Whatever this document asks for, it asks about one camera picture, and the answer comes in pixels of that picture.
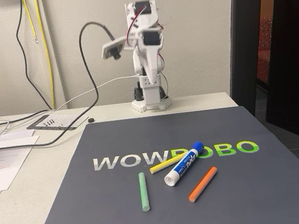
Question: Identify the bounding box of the yellow chalk stick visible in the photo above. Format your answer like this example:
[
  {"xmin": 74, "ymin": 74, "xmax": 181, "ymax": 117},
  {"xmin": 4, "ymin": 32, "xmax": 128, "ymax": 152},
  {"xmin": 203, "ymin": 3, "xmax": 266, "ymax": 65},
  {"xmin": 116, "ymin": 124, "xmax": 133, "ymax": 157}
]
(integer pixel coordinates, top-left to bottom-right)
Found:
[{"xmin": 148, "ymin": 151, "xmax": 192, "ymax": 176}]

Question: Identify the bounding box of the blue cap white marker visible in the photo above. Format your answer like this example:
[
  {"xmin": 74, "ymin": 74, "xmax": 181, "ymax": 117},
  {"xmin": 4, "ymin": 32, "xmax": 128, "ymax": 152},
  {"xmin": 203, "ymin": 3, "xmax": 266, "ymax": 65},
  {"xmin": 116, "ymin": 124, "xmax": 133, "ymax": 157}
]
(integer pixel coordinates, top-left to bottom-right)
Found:
[{"xmin": 160, "ymin": 141, "xmax": 208, "ymax": 189}]

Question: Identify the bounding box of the green chalk stick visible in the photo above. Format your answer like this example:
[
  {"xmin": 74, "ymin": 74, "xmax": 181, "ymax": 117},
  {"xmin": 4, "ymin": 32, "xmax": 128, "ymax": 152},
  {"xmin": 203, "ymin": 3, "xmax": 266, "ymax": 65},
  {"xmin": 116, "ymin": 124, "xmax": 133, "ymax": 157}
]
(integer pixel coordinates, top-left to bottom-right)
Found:
[{"xmin": 137, "ymin": 171, "xmax": 151, "ymax": 213}]

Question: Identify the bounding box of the red patterned seat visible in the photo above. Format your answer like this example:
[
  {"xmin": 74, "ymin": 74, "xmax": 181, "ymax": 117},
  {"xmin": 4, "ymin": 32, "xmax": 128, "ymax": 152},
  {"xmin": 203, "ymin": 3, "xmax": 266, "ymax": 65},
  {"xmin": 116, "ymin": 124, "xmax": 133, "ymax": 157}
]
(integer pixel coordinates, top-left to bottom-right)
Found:
[{"xmin": 249, "ymin": 15, "xmax": 281, "ymax": 87}]

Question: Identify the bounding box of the orange chalk stick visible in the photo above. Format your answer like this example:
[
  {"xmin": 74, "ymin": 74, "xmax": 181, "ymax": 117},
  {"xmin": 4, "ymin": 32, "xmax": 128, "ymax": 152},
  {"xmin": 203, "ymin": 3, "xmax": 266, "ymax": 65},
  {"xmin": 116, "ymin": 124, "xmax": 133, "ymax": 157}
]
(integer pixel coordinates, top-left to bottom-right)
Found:
[{"xmin": 184, "ymin": 165, "xmax": 222, "ymax": 204}]

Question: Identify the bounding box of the dark brown door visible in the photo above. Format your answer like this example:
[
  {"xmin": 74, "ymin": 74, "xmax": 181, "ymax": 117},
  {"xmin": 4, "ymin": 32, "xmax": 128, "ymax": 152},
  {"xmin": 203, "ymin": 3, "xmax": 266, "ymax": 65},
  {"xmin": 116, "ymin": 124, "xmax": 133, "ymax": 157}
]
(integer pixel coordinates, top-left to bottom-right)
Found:
[{"xmin": 252, "ymin": 0, "xmax": 299, "ymax": 154}]

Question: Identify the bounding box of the grey WOWROBO mat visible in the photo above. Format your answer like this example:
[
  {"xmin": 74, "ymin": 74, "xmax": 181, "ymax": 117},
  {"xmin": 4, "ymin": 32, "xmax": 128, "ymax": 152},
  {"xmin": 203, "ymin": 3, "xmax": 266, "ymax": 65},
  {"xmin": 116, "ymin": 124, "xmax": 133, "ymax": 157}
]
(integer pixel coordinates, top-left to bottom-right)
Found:
[{"xmin": 18, "ymin": 99, "xmax": 299, "ymax": 224}]

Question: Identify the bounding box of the white paper sheet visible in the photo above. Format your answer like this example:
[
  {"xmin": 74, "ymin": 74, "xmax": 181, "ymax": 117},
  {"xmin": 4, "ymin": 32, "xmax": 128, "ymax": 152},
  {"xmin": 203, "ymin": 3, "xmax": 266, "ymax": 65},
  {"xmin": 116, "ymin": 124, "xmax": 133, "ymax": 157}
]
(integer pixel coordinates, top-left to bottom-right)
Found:
[
  {"xmin": 0, "ymin": 128, "xmax": 35, "ymax": 141},
  {"xmin": 0, "ymin": 134, "xmax": 42, "ymax": 158}
]

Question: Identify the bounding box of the paper sheet with red text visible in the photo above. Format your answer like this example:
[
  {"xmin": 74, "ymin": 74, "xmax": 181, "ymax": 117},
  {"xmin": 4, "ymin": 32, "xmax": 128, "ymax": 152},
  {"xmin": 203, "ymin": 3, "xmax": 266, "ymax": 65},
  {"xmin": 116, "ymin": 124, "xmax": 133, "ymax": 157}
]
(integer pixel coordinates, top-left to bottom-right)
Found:
[{"xmin": 0, "ymin": 145, "xmax": 39, "ymax": 192}]

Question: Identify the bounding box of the white framed gripper camera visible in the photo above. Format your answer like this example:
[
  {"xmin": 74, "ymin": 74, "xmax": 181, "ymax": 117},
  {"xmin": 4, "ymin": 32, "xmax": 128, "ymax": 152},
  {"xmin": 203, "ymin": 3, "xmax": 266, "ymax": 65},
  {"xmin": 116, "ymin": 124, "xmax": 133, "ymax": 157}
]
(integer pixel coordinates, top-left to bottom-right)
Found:
[{"xmin": 99, "ymin": 35, "xmax": 129, "ymax": 62}]

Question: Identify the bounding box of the thick black camera cable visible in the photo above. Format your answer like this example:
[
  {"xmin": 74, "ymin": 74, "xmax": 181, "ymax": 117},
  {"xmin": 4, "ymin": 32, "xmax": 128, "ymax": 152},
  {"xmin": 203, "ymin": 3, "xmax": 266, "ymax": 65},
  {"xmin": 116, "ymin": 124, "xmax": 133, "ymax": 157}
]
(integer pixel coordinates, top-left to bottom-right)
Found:
[{"xmin": 0, "ymin": 0, "xmax": 127, "ymax": 150}]

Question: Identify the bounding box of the thin white cable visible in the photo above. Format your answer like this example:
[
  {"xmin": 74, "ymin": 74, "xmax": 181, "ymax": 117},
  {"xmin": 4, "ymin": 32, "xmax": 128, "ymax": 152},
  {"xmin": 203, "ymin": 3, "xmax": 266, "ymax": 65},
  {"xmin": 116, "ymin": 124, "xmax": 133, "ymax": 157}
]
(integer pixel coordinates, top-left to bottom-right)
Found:
[{"xmin": 0, "ymin": 74, "xmax": 146, "ymax": 140}]

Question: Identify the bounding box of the dark grey door frame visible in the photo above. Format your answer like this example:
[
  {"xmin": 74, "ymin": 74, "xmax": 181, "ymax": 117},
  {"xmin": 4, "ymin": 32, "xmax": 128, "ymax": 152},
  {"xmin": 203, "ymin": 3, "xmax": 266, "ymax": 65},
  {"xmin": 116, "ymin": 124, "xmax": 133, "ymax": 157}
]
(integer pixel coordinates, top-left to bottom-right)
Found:
[{"xmin": 218, "ymin": 0, "xmax": 279, "ymax": 120}]

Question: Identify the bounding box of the white wall cable conduit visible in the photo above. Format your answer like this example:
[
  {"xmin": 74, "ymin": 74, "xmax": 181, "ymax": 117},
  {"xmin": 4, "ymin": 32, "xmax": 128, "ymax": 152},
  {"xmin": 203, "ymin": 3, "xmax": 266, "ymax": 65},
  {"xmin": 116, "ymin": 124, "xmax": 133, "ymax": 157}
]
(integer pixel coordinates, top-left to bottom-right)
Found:
[{"xmin": 36, "ymin": 0, "xmax": 68, "ymax": 112}]

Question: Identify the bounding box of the long yellow cable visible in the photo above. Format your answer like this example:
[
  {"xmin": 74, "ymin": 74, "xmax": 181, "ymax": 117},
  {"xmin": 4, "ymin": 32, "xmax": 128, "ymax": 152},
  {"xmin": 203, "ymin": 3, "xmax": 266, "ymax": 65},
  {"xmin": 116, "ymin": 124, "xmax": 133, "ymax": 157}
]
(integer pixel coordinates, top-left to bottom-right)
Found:
[{"xmin": 34, "ymin": 0, "xmax": 57, "ymax": 110}]

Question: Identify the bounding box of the yellow cable with bare end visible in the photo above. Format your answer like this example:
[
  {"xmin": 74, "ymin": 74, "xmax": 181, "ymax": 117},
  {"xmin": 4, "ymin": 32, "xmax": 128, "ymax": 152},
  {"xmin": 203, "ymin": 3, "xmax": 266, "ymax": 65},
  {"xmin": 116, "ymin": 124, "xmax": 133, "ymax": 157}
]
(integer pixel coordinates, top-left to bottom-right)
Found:
[{"xmin": 21, "ymin": 0, "xmax": 40, "ymax": 45}]

